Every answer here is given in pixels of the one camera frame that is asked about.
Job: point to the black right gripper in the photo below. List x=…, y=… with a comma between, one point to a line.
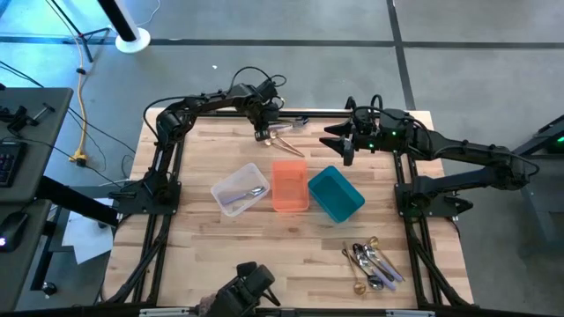
x=388, y=134

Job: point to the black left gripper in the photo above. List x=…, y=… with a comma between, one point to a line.
x=260, y=116

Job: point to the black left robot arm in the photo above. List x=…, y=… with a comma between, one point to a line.
x=207, y=103

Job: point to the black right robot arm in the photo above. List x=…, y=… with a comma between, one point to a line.
x=462, y=149

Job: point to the teal plastic bin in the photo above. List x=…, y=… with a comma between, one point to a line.
x=337, y=193

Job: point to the orange plastic bin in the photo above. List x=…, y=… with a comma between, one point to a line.
x=290, y=187

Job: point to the clear plastic bin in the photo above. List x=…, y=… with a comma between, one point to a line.
x=229, y=185

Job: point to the white round stand base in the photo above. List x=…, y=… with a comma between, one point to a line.
x=132, y=45

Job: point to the black pole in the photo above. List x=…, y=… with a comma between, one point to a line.
x=116, y=17

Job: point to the black tripod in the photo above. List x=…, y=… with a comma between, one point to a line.
x=97, y=31

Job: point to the black desk support beam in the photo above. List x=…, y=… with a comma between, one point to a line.
x=75, y=200

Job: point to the dark side workstation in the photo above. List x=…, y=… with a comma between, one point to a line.
x=544, y=132

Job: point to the white paper sheet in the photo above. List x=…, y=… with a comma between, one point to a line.
x=86, y=238

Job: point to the black desk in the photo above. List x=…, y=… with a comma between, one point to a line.
x=17, y=273
x=44, y=145

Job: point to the black clamp tool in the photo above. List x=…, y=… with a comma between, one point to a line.
x=20, y=119

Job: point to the black keyboard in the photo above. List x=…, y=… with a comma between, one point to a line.
x=11, y=163

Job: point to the black computer mouse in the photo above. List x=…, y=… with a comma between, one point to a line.
x=13, y=229

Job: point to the black caster wheel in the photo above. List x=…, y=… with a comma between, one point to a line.
x=49, y=288

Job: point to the black aluminium table frame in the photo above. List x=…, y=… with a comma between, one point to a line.
x=330, y=114

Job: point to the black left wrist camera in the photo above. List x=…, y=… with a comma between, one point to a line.
x=268, y=90

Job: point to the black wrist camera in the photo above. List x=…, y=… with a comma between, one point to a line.
x=268, y=90
x=364, y=119

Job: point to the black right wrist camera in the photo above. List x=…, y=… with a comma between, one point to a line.
x=364, y=119

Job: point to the black hook bracket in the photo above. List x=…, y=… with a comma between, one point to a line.
x=350, y=103

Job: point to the silver metal bracket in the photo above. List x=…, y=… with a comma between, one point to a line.
x=163, y=312
x=410, y=313

